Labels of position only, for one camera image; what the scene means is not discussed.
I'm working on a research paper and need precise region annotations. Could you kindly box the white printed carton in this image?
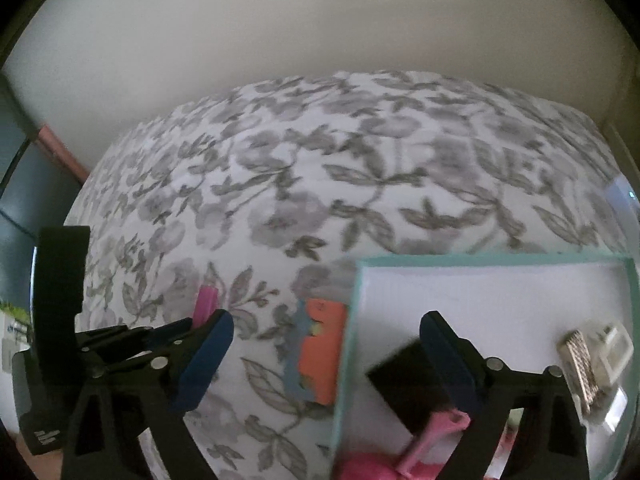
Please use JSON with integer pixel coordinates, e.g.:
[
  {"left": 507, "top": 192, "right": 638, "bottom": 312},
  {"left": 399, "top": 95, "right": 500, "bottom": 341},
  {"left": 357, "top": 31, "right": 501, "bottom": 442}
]
[{"left": 0, "top": 300, "right": 33, "bottom": 376}]

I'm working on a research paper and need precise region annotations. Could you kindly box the orange and blue toy block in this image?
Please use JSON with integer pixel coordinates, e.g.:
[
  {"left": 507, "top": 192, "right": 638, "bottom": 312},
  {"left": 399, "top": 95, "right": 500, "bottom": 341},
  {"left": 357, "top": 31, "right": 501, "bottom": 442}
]
[{"left": 282, "top": 297, "right": 349, "bottom": 406}]

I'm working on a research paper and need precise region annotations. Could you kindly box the grey floral blanket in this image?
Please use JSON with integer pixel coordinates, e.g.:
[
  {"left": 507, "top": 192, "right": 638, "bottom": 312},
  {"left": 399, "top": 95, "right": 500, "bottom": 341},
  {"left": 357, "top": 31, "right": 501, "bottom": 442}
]
[{"left": 62, "top": 69, "right": 640, "bottom": 480}]

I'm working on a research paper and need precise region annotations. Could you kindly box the magenta rectangular bar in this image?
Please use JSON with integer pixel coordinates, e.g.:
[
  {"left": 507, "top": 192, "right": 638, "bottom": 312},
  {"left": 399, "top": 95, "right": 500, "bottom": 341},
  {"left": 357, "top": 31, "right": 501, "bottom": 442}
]
[{"left": 192, "top": 284, "right": 220, "bottom": 328}]

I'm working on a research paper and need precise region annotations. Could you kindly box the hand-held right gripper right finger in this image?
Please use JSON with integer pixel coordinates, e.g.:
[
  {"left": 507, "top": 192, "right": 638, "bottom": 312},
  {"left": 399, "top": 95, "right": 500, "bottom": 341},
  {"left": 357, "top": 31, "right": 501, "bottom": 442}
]
[{"left": 419, "top": 311, "right": 588, "bottom": 480}]

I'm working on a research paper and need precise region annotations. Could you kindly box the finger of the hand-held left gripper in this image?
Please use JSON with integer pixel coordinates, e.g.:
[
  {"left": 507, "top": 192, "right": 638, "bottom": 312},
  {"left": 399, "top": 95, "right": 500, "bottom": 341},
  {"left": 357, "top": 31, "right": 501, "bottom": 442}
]
[
  {"left": 75, "top": 316, "right": 198, "bottom": 348},
  {"left": 82, "top": 342, "right": 176, "bottom": 373}
]

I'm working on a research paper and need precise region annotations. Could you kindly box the white power strip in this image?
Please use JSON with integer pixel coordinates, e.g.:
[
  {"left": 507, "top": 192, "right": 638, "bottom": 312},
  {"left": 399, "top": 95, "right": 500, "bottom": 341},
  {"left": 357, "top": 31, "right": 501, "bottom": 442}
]
[{"left": 602, "top": 175, "right": 637, "bottom": 211}]

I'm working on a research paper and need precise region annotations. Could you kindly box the pink board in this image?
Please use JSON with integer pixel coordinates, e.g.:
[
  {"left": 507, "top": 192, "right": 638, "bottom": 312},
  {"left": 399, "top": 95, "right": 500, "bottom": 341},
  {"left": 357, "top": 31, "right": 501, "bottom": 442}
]
[{"left": 35, "top": 122, "right": 91, "bottom": 183}]

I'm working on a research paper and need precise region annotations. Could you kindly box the black charger plug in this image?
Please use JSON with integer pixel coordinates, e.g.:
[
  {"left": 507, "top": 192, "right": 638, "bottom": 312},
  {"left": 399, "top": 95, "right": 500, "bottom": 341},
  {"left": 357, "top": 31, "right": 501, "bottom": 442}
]
[{"left": 366, "top": 337, "right": 463, "bottom": 436}]

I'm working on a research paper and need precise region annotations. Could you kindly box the dark cabinet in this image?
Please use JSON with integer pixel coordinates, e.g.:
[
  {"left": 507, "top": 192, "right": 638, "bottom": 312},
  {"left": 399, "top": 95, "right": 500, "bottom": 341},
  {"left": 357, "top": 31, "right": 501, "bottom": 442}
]
[{"left": 0, "top": 72, "right": 76, "bottom": 311}]

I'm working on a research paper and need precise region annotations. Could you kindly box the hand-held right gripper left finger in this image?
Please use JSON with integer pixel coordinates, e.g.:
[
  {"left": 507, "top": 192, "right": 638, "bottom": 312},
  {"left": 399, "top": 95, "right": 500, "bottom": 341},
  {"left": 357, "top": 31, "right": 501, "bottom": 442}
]
[{"left": 62, "top": 309, "right": 235, "bottom": 480}]

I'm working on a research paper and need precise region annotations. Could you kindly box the teal shallow cardboard box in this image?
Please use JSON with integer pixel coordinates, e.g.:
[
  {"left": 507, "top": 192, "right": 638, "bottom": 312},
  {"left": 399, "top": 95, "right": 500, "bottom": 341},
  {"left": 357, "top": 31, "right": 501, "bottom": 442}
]
[{"left": 330, "top": 254, "right": 640, "bottom": 480}]

